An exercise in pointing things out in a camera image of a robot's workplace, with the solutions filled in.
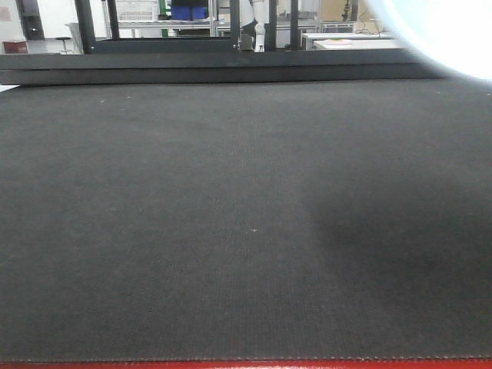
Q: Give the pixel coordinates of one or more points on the black fabric table mat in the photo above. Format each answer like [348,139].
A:
[185,222]

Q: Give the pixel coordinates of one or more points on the black stool background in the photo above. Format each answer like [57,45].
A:
[65,49]

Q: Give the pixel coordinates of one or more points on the black metal frame rack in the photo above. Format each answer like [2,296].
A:
[146,27]

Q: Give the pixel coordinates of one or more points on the light blue round tray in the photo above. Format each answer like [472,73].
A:
[454,36]

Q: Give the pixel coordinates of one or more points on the blue crate on far shelf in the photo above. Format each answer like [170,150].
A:
[189,12]

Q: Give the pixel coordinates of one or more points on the white humanoid robot background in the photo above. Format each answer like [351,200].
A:
[254,15]

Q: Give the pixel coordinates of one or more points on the white background table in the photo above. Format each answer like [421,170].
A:
[348,41]

